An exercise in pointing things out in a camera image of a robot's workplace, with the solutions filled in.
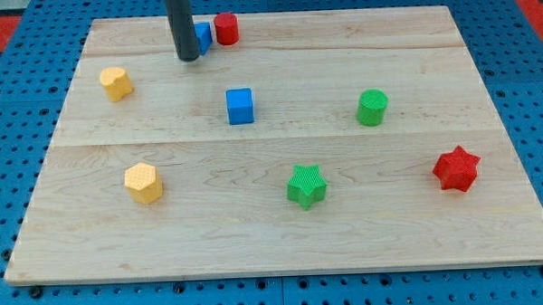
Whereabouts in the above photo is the red cylinder block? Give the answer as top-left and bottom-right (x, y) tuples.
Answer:
(214, 12), (240, 45)

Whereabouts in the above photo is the blue triangle block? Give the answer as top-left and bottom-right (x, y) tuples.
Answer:
(195, 22), (213, 55)

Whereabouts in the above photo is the green star block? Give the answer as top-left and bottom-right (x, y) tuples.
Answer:
(286, 164), (327, 211)

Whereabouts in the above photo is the blue cube block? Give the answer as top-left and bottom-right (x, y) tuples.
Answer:
(226, 88), (255, 125)

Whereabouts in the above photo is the wooden board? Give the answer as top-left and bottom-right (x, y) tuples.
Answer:
(5, 6), (543, 286)

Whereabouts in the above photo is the green cylinder block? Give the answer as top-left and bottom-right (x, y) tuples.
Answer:
(357, 89), (388, 127)

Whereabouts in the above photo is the yellow hexagon block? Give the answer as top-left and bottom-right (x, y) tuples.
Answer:
(124, 162), (164, 205)

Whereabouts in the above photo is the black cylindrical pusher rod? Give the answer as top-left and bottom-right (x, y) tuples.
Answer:
(163, 0), (200, 62)

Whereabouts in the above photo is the red star block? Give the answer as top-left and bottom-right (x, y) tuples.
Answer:
(433, 145), (481, 192)

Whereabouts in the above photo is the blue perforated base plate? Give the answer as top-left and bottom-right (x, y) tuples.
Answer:
(0, 0), (543, 305)

